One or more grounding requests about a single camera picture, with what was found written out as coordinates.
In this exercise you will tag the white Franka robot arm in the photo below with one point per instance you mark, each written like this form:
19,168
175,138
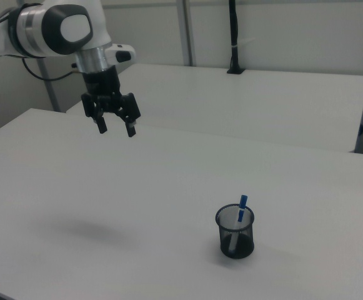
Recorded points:
43,28

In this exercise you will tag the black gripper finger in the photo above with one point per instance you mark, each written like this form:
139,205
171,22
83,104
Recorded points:
102,126
132,109

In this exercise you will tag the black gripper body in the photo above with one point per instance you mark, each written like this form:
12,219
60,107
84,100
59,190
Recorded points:
101,84

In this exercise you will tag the black pole with clamp base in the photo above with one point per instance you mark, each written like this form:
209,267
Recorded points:
233,31

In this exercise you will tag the grey partition frame post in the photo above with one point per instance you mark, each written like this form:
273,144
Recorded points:
185,31
50,90

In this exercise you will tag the white marker with blue cap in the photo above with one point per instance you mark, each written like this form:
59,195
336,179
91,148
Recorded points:
243,201

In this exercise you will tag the white neighbouring table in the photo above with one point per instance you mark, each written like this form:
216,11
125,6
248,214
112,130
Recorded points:
231,106

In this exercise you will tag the black mesh pen cup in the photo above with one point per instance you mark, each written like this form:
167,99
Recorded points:
246,247

